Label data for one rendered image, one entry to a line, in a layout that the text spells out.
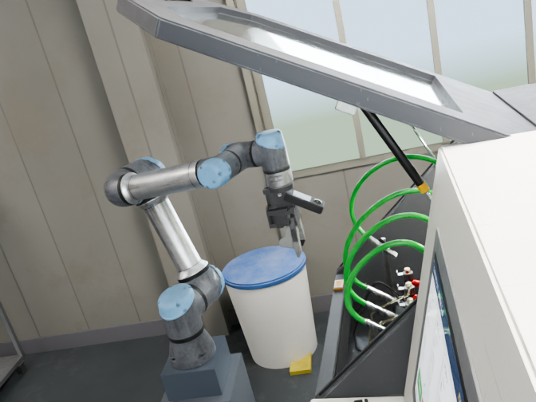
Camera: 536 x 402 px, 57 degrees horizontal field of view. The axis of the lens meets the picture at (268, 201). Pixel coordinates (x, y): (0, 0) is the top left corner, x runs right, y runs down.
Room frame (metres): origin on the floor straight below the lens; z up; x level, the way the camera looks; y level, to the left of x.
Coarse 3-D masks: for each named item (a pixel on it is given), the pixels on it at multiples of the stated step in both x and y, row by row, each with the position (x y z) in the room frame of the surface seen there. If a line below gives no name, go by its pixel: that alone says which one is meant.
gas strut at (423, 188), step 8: (368, 112) 0.93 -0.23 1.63; (368, 120) 0.94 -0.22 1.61; (376, 120) 0.93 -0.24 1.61; (376, 128) 0.93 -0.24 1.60; (384, 128) 0.93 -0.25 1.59; (384, 136) 0.93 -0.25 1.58; (392, 144) 0.93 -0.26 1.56; (392, 152) 0.93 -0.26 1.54; (400, 152) 0.92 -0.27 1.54; (400, 160) 0.92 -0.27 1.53; (408, 160) 0.93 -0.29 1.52; (408, 168) 0.92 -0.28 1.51; (416, 176) 0.92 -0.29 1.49; (416, 184) 0.92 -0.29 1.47; (424, 184) 0.92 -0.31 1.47; (424, 192) 0.92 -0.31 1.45
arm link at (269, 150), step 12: (264, 132) 1.33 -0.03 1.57; (276, 132) 1.31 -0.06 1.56; (252, 144) 1.34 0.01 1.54; (264, 144) 1.31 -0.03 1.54; (276, 144) 1.30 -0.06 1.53; (252, 156) 1.33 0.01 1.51; (264, 156) 1.31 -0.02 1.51; (276, 156) 1.30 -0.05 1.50; (264, 168) 1.32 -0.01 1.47; (276, 168) 1.30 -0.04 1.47; (288, 168) 1.31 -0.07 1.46
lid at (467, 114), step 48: (144, 0) 1.18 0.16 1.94; (192, 0) 1.46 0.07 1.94; (192, 48) 0.99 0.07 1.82; (240, 48) 0.96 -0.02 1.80; (288, 48) 1.25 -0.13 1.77; (336, 48) 1.56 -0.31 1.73; (336, 96) 0.91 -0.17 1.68; (384, 96) 0.89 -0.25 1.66; (432, 96) 1.17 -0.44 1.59; (480, 96) 1.31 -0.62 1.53
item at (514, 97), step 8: (512, 88) 1.46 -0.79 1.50; (520, 88) 1.43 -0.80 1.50; (528, 88) 1.41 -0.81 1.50; (504, 96) 1.38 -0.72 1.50; (512, 96) 1.36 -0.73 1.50; (520, 96) 1.33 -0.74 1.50; (528, 96) 1.31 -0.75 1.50; (512, 104) 1.26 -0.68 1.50; (520, 104) 1.24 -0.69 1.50; (528, 104) 1.22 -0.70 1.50; (520, 112) 1.17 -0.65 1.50; (528, 112) 1.14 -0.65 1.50; (528, 120) 1.10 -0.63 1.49
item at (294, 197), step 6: (288, 192) 1.32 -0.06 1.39; (294, 192) 1.33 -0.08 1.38; (300, 192) 1.34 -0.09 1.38; (288, 198) 1.31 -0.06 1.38; (294, 198) 1.31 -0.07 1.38; (300, 198) 1.31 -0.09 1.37; (306, 198) 1.32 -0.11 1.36; (312, 198) 1.33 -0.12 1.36; (294, 204) 1.31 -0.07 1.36; (300, 204) 1.30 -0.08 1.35; (306, 204) 1.30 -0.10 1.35; (312, 204) 1.29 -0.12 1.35; (318, 204) 1.30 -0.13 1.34; (324, 204) 1.31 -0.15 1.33; (312, 210) 1.30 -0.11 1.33; (318, 210) 1.29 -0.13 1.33
